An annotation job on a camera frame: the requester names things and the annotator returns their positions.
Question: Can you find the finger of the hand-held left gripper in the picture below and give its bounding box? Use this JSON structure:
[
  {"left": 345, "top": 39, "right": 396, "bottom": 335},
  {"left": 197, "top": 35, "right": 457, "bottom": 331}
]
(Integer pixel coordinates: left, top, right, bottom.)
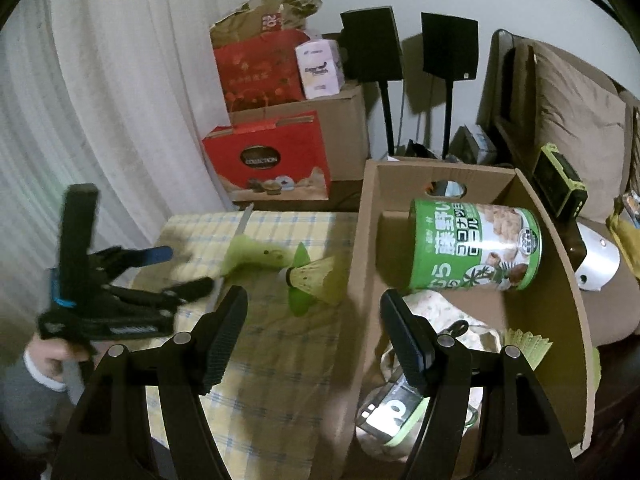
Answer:
[
  {"left": 89, "top": 245, "right": 173, "bottom": 281},
  {"left": 112, "top": 277, "right": 216, "bottom": 308}
]

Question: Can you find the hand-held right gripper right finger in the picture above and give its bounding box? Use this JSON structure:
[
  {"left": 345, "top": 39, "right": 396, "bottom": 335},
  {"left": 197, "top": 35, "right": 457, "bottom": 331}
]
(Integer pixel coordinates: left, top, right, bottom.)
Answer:
[{"left": 380, "top": 289, "right": 573, "bottom": 480}]

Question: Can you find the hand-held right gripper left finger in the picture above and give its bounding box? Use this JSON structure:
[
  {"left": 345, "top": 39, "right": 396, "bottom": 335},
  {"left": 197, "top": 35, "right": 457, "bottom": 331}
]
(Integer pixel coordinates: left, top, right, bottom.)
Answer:
[{"left": 50, "top": 285, "right": 249, "bottom": 480}]

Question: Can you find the floral cloth pouch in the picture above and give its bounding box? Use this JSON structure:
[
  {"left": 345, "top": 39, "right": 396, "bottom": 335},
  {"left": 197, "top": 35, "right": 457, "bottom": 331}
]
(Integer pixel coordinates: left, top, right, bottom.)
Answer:
[{"left": 356, "top": 290, "right": 503, "bottom": 461}]

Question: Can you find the green box with black label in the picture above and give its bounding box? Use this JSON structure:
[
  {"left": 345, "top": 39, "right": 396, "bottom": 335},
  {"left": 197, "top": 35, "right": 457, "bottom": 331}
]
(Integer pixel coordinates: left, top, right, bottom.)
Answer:
[{"left": 356, "top": 377, "right": 481, "bottom": 448}]

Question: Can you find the green plastic toy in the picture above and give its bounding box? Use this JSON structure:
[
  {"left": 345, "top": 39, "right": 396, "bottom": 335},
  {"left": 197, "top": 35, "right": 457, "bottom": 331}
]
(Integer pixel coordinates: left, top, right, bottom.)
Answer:
[{"left": 222, "top": 235, "right": 292, "bottom": 275}]

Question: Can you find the grey metal rod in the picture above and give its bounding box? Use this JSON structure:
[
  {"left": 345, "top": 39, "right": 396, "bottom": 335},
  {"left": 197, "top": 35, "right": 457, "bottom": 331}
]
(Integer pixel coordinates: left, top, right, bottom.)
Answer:
[{"left": 206, "top": 201, "right": 255, "bottom": 313}]

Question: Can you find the green snack can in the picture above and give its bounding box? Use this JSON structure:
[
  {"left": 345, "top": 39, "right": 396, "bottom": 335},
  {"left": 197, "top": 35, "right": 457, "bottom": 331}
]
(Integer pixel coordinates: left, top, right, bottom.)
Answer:
[{"left": 407, "top": 197, "right": 543, "bottom": 293}]

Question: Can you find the cardboard box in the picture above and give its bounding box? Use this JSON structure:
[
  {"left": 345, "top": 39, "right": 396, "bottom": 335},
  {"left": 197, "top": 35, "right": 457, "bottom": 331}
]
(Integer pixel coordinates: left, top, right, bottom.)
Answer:
[{"left": 345, "top": 159, "right": 601, "bottom": 461}]

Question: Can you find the person's left forearm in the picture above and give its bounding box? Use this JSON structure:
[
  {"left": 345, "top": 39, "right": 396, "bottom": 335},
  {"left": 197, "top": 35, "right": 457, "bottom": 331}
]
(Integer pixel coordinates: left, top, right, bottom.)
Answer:
[{"left": 0, "top": 350, "right": 88, "bottom": 476}]

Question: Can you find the person's left hand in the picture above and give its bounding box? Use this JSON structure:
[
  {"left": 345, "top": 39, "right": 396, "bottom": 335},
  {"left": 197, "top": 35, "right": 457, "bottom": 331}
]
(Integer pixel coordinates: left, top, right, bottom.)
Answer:
[{"left": 25, "top": 337, "right": 96, "bottom": 391}]

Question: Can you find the yellow checked tablecloth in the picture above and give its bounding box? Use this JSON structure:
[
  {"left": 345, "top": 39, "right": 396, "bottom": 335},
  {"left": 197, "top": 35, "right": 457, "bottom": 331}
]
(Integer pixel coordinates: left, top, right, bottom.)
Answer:
[{"left": 122, "top": 210, "right": 361, "bottom": 480}]

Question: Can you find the white curtain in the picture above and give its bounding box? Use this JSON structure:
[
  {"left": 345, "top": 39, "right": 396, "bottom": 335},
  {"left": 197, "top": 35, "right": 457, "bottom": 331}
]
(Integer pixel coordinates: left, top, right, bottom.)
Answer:
[{"left": 0, "top": 0, "right": 236, "bottom": 341}]

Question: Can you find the red gift box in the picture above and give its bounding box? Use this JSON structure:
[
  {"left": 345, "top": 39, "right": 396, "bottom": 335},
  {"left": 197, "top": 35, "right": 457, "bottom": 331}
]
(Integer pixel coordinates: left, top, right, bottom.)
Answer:
[{"left": 201, "top": 110, "right": 332, "bottom": 201}]

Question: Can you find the brown sofa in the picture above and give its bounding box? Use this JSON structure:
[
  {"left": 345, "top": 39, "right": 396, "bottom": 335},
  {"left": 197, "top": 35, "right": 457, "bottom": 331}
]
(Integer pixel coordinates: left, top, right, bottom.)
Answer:
[{"left": 487, "top": 29, "right": 640, "bottom": 346}]

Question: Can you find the red gift bag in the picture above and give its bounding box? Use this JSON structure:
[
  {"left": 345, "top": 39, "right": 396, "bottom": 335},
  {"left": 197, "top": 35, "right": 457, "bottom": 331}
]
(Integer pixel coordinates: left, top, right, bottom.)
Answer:
[{"left": 212, "top": 29, "right": 311, "bottom": 113}]

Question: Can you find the white rounded device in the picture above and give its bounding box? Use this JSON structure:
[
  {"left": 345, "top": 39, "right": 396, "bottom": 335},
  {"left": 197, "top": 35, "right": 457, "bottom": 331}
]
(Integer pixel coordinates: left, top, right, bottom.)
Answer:
[{"left": 575, "top": 222, "right": 621, "bottom": 292}]

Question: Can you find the grey box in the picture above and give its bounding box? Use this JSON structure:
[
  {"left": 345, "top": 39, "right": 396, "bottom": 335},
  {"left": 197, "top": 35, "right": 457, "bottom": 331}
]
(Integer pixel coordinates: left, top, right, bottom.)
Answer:
[{"left": 457, "top": 124, "right": 498, "bottom": 165}]

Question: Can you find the large brown carton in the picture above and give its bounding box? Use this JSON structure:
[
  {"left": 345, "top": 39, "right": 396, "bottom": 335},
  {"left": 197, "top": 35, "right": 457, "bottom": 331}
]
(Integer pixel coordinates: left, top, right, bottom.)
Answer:
[{"left": 231, "top": 84, "right": 371, "bottom": 183}]

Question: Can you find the green and black radio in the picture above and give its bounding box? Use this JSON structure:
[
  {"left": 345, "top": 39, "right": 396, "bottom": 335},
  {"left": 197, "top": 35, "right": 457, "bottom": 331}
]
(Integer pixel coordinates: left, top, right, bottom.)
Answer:
[{"left": 532, "top": 142, "right": 588, "bottom": 218}]

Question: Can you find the black speaker stand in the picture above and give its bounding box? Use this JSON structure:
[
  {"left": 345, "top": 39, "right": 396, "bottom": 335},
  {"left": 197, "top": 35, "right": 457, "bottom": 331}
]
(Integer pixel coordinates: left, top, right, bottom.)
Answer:
[
  {"left": 441, "top": 80, "right": 454, "bottom": 161},
  {"left": 377, "top": 80, "right": 397, "bottom": 156}
]

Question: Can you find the yellow cloth bag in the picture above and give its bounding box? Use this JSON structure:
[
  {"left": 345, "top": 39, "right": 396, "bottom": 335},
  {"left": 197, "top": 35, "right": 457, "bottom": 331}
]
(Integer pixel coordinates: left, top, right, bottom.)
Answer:
[{"left": 606, "top": 205, "right": 640, "bottom": 281}]

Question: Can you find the white tissue box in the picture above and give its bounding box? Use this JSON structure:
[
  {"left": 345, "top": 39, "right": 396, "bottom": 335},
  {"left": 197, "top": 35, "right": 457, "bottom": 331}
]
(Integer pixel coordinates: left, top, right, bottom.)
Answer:
[{"left": 295, "top": 39, "right": 346, "bottom": 100}]

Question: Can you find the crumpled brown paper bag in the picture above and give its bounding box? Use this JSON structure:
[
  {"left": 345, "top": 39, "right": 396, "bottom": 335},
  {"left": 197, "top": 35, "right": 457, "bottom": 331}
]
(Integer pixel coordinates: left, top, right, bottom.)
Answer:
[{"left": 210, "top": 0, "right": 322, "bottom": 50}]

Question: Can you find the large beige cushion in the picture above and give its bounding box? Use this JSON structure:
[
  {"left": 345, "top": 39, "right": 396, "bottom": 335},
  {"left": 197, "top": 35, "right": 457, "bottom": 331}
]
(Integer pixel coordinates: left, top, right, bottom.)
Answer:
[{"left": 525, "top": 42, "right": 628, "bottom": 213}]

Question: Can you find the black speaker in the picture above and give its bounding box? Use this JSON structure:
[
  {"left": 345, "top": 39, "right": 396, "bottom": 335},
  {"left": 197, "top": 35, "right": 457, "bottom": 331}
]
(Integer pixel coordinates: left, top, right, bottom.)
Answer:
[
  {"left": 421, "top": 11, "right": 480, "bottom": 82},
  {"left": 340, "top": 6, "right": 405, "bottom": 82}
]

